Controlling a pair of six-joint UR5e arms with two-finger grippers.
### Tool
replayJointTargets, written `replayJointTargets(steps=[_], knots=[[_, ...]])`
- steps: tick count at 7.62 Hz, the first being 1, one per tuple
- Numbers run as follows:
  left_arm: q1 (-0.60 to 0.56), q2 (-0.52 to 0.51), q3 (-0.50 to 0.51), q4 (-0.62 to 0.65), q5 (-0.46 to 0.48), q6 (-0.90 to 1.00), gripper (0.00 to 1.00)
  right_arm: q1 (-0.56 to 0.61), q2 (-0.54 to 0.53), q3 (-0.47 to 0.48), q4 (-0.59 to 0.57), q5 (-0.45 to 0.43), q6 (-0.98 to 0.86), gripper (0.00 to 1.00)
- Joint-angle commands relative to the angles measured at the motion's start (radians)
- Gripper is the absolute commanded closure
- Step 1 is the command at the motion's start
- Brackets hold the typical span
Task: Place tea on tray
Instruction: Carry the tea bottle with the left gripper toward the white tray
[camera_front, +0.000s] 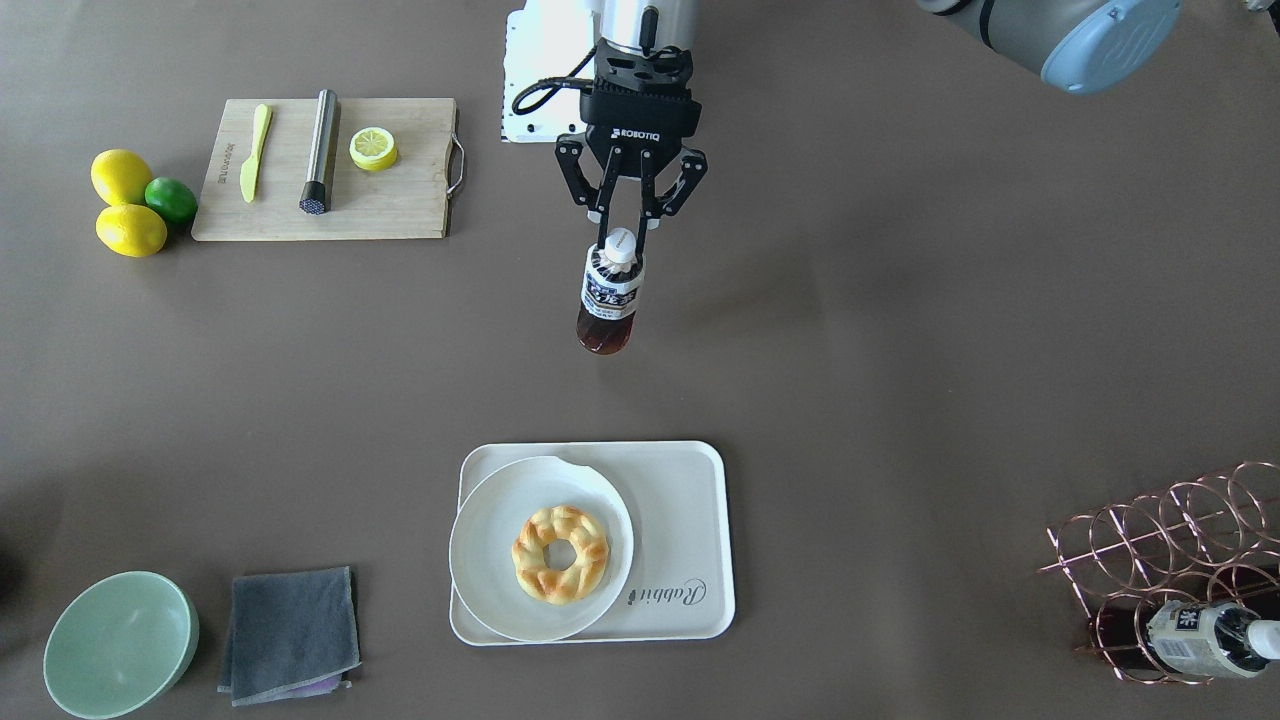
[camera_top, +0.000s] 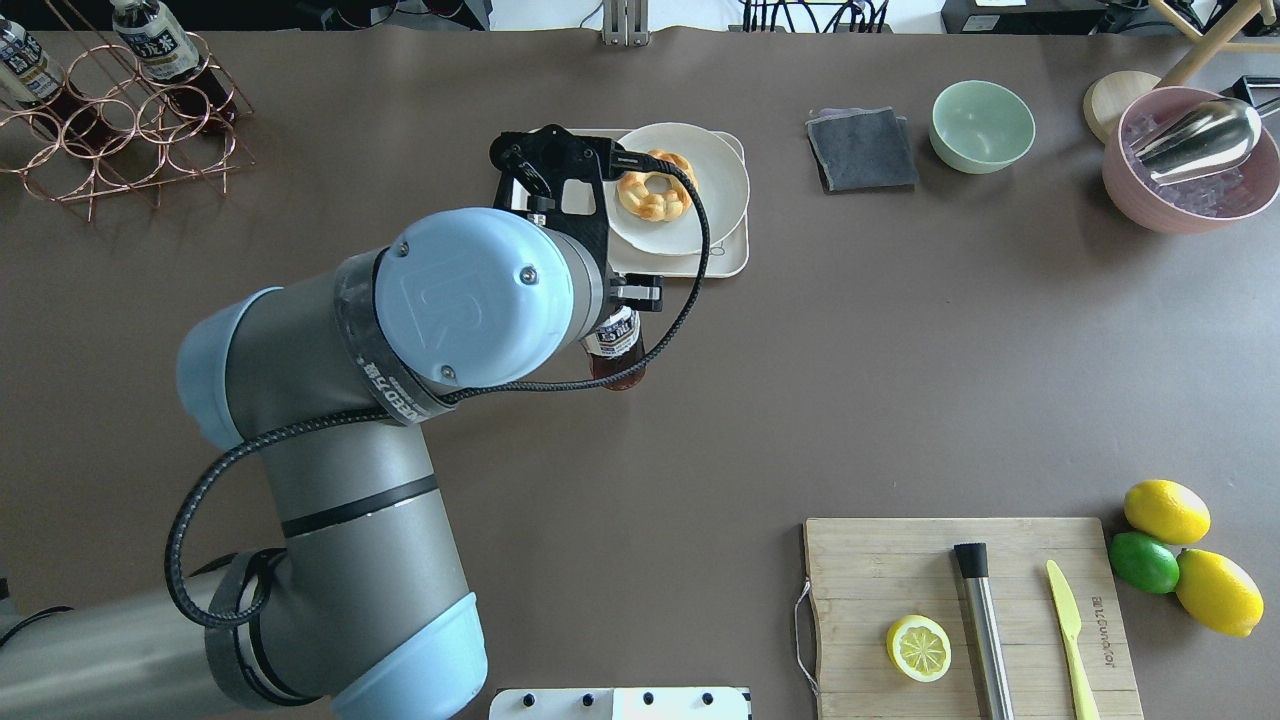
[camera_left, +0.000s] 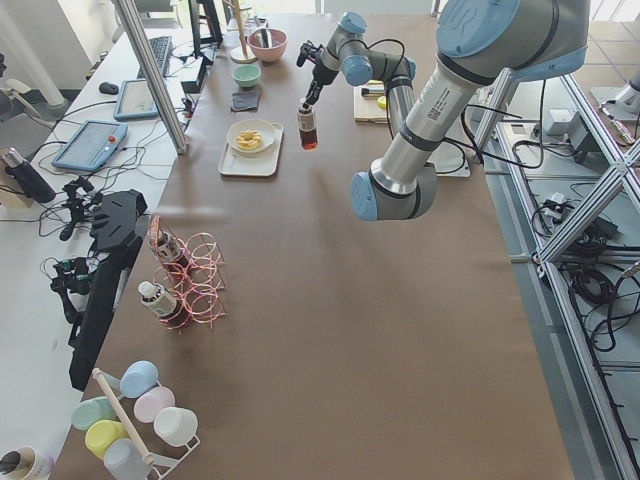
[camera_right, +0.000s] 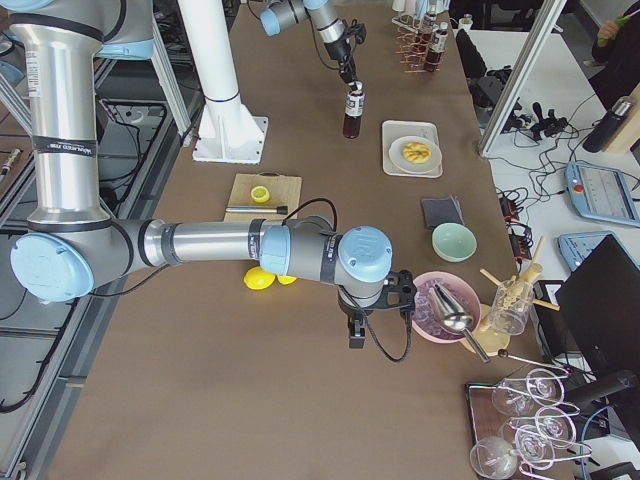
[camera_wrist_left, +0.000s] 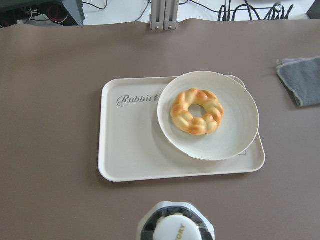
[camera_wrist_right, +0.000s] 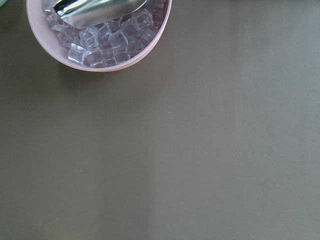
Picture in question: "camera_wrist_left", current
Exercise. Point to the cream rabbit tray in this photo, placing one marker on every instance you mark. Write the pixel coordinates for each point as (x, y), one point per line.
(133, 147)

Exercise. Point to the tea bottle white cap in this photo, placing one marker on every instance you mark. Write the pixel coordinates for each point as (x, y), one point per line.
(169, 220)

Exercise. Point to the aluminium frame post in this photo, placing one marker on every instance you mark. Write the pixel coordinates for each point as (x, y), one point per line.
(164, 14)

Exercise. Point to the braided ring bread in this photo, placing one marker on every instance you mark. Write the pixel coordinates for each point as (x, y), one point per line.
(197, 112)

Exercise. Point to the grey folded cloth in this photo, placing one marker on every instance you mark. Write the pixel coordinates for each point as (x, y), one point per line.
(302, 77)

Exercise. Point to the white plate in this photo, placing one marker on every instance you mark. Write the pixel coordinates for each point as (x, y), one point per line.
(240, 122)

